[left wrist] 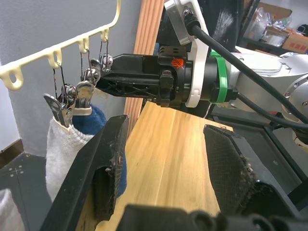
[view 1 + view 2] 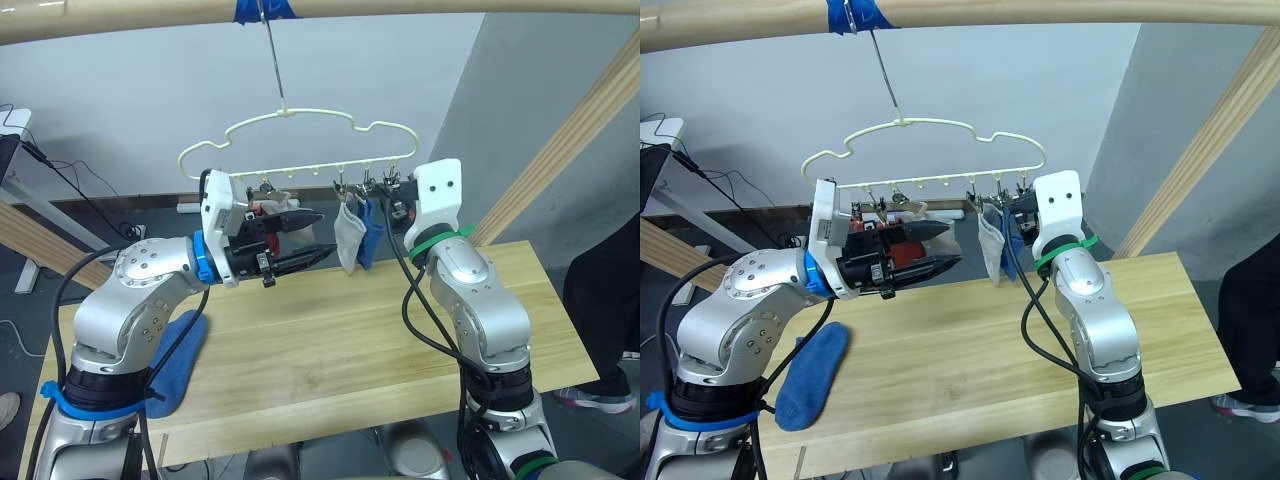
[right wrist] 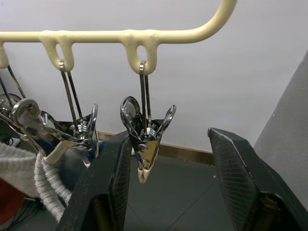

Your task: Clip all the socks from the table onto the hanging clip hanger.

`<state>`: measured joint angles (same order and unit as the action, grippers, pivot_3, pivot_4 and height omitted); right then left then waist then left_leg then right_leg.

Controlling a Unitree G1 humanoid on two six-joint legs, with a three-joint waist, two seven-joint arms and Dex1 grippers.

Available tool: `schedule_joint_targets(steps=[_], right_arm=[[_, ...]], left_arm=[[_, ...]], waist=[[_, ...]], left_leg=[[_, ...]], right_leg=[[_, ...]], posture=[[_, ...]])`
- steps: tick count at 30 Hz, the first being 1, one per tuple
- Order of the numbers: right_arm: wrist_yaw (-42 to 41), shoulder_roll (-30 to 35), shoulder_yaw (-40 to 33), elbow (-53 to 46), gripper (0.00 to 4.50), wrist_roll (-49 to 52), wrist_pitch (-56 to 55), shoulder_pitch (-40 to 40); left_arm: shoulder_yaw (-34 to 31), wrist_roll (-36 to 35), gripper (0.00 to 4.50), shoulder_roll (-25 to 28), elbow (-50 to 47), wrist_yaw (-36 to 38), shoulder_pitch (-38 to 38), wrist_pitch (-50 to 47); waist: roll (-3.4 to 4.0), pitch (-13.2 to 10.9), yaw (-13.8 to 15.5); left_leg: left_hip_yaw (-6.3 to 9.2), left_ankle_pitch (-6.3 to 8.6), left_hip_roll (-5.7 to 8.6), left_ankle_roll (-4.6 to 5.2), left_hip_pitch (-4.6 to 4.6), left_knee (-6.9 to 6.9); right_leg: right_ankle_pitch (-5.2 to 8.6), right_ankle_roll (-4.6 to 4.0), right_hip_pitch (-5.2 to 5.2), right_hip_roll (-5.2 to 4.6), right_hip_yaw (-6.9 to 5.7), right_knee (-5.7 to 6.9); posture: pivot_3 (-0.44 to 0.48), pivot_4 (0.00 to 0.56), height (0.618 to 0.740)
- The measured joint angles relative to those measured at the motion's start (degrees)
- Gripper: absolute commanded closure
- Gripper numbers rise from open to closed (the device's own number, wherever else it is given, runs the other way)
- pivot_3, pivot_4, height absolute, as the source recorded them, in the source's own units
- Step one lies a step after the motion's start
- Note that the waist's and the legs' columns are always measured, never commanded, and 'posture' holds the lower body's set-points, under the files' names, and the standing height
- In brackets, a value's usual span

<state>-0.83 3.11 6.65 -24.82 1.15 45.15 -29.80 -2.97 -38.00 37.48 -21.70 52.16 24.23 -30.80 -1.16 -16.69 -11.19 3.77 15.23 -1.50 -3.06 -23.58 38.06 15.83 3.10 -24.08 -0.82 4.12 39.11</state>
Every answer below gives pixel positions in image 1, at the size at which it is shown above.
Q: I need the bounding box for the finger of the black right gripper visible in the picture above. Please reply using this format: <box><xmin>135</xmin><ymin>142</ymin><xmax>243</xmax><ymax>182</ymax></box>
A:
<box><xmin>96</xmin><ymin>72</ymin><xmax>161</xmax><ymax>98</ymax></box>
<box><xmin>109</xmin><ymin>53</ymin><xmax>143</xmax><ymax>73</ymax></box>

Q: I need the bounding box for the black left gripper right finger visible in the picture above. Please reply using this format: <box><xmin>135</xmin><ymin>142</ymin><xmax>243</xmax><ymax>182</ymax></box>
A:
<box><xmin>203</xmin><ymin>124</ymin><xmax>287</xmax><ymax>215</ymax></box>

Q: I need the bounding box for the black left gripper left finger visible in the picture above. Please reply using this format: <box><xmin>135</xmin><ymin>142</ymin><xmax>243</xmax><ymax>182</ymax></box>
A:
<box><xmin>39</xmin><ymin>115</ymin><xmax>130</xmax><ymax>231</ymax></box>

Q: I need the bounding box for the metal hanger clip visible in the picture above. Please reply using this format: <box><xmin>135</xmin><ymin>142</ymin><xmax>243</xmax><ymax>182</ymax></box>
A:
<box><xmin>83</xmin><ymin>47</ymin><xmax>102</xmax><ymax>85</ymax></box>
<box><xmin>98</xmin><ymin>38</ymin><xmax>114</xmax><ymax>73</ymax></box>
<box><xmin>43</xmin><ymin>62</ymin><xmax>78</xmax><ymax>128</ymax></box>

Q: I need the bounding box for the metal clip with cream pad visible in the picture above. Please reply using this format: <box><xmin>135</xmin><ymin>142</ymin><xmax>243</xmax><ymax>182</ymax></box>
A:
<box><xmin>73</xmin><ymin>45</ymin><xmax>96</xmax><ymax>116</ymax></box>

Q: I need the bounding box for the cream plastic clip hanger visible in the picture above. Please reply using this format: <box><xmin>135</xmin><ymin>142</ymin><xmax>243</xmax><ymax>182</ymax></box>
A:
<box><xmin>0</xmin><ymin>0</ymin><xmax>122</xmax><ymax>91</ymax></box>

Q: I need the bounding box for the white sock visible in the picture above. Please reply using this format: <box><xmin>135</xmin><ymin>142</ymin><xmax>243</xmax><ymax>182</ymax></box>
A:
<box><xmin>45</xmin><ymin>116</ymin><xmax>96</xmax><ymax>203</ymax></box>
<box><xmin>0</xmin><ymin>188</ymin><xmax>26</xmax><ymax>231</ymax></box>

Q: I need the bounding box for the blue sock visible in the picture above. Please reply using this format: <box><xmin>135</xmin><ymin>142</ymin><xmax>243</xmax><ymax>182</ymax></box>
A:
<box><xmin>71</xmin><ymin>104</ymin><xmax>128</xmax><ymax>198</ymax></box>

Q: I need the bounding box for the ribbed wooden panel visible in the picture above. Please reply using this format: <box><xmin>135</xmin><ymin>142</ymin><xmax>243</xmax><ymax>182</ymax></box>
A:
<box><xmin>123</xmin><ymin>0</ymin><xmax>166</xmax><ymax>143</ymax></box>

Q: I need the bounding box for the black panel with white smear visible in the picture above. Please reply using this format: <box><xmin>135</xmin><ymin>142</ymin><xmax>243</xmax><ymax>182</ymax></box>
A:
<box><xmin>197</xmin><ymin>0</ymin><xmax>244</xmax><ymax>52</ymax></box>

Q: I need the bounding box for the clear plastic bag pile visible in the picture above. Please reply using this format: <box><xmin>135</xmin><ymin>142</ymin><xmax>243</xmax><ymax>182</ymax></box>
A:
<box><xmin>250</xmin><ymin>6</ymin><xmax>289</xmax><ymax>46</ymax></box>

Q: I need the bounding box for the open cardboard box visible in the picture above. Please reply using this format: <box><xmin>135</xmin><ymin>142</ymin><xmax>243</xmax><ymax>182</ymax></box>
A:
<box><xmin>243</xmin><ymin>1</ymin><xmax>293</xmax><ymax>47</ymax></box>

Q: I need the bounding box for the cardboard box with red print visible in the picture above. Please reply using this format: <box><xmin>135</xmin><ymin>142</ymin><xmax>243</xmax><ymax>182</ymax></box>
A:
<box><xmin>281</xmin><ymin>30</ymin><xmax>308</xmax><ymax>55</ymax></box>

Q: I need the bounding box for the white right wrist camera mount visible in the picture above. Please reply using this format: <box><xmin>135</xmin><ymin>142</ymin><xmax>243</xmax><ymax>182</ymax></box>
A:
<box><xmin>163</xmin><ymin>0</ymin><xmax>210</xmax><ymax>108</ymax></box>

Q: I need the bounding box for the green cable clamp ring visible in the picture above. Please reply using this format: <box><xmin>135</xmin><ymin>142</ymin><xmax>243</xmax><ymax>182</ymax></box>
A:
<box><xmin>209</xmin><ymin>49</ymin><xmax>229</xmax><ymax>104</ymax></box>

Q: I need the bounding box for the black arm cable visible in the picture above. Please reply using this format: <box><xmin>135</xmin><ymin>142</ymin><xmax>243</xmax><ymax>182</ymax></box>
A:
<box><xmin>232</xmin><ymin>89</ymin><xmax>308</xmax><ymax>130</ymax></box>

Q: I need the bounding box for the black camera cable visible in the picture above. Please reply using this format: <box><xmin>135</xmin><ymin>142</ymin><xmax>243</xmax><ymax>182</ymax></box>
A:
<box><xmin>184</xmin><ymin>13</ymin><xmax>308</xmax><ymax>121</ymax></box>

